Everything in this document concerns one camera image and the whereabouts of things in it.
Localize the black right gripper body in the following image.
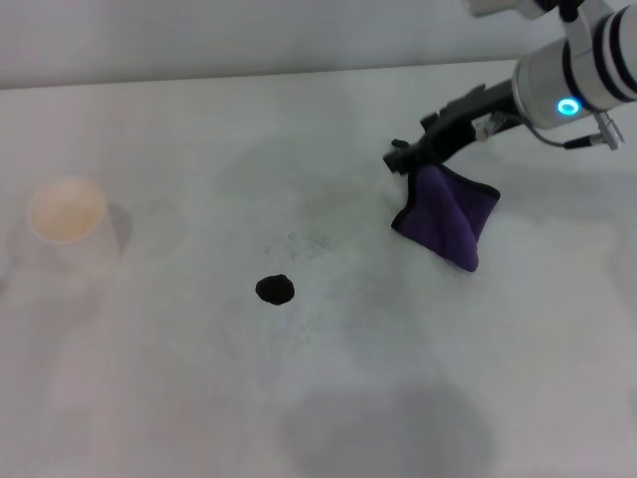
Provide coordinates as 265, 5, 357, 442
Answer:
410, 82, 525, 167

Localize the purple rag with black trim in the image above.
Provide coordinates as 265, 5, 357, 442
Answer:
390, 163, 502, 275

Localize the white paper cup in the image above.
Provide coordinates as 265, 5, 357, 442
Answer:
4, 173, 124, 281

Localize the black water stain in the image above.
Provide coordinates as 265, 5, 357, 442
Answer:
255, 273, 296, 307

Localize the right wrist cable with connector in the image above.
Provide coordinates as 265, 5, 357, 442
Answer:
473, 110, 627, 151

